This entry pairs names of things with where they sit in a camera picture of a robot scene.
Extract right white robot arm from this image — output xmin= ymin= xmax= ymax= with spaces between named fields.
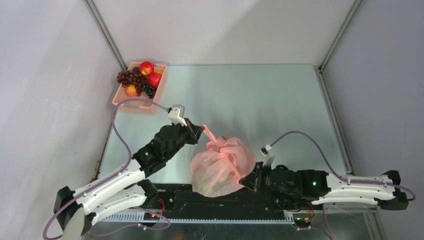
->
xmin=239 ymin=162 xmax=409 ymax=211

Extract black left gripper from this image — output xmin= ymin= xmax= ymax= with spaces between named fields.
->
xmin=164 ymin=117 xmax=204 ymax=160

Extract pink plastic perforated basket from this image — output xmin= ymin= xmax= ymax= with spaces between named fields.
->
xmin=112 ymin=62 xmax=168 ymax=115

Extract red apple at basket back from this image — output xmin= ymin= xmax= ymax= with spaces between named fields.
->
xmin=138 ymin=61 xmax=155 ymax=77

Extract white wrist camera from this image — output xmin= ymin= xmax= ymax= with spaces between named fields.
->
xmin=260 ymin=144 xmax=276 ymax=168
xmin=167 ymin=104 xmax=188 ymax=127

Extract pink printed plastic bag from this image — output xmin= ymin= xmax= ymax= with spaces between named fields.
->
xmin=189 ymin=125 xmax=257 ymax=198

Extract dark purple fake grapes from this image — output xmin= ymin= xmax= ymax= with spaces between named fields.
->
xmin=116 ymin=67 xmax=148 ymax=97

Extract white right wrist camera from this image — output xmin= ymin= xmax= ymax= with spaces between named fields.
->
xmin=260 ymin=144 xmax=276 ymax=168

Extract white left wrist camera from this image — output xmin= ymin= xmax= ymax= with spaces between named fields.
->
xmin=167 ymin=104 xmax=188 ymax=127

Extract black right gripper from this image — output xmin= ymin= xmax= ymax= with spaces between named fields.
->
xmin=239 ymin=162 xmax=278 ymax=193

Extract black fake grape bunch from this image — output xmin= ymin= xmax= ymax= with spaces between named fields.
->
xmin=142 ymin=84 xmax=157 ymax=99

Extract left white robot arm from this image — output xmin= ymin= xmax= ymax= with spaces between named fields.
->
xmin=53 ymin=118 xmax=205 ymax=235

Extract orange fake peach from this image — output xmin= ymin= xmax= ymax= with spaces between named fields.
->
xmin=125 ymin=84 xmax=138 ymax=97

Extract red fake apple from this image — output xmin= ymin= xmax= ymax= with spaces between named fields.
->
xmin=148 ymin=72 xmax=162 ymax=89

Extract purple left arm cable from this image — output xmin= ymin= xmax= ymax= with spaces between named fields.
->
xmin=42 ymin=98 xmax=173 ymax=240

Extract yellow fake fruit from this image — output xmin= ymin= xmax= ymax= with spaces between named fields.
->
xmin=154 ymin=69 xmax=164 ymax=76

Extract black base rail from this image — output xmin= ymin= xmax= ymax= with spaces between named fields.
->
xmin=125 ymin=180 xmax=324 ymax=221

